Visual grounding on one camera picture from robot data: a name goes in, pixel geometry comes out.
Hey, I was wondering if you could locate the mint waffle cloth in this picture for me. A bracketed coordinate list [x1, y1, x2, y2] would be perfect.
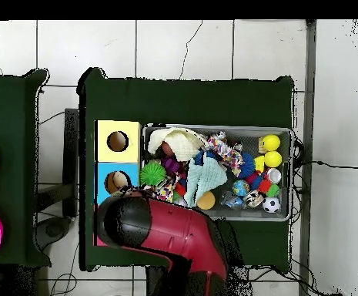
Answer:
[183, 155, 229, 208]

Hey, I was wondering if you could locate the wooden box with three holes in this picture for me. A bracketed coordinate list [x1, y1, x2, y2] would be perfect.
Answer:
[93, 119, 142, 247]

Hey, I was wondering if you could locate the shallow silver mesh bin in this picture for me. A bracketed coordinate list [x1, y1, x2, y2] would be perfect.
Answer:
[141, 123, 293, 222]

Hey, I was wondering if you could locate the cream waffle cloth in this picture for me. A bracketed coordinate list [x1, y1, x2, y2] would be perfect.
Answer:
[147, 126, 210, 163]

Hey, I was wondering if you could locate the large green spiky ball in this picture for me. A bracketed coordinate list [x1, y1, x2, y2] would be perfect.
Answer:
[139, 161, 167, 187]

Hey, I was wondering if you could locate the colourful patterned cloth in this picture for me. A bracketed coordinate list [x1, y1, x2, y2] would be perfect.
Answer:
[207, 133, 244, 177]
[153, 175, 179, 203]

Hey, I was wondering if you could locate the orange foam ball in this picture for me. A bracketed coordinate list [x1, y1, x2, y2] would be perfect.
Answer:
[196, 190, 216, 210]

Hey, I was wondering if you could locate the dark green table cloth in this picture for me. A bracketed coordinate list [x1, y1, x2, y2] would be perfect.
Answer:
[78, 67, 295, 272]

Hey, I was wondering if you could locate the blue spiky ball with eyes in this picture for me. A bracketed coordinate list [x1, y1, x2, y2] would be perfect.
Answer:
[238, 151, 256, 180]

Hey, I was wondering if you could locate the yellow ball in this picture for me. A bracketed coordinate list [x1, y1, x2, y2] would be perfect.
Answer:
[263, 150, 283, 168]
[261, 133, 281, 152]

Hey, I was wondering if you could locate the small soccer ball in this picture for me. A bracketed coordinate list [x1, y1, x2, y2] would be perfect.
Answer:
[262, 197, 281, 214]

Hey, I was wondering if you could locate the green cloth side table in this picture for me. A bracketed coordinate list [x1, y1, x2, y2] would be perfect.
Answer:
[0, 69, 50, 267]

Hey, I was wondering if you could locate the long black floor cable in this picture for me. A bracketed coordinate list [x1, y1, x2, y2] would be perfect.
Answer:
[292, 159, 358, 170]

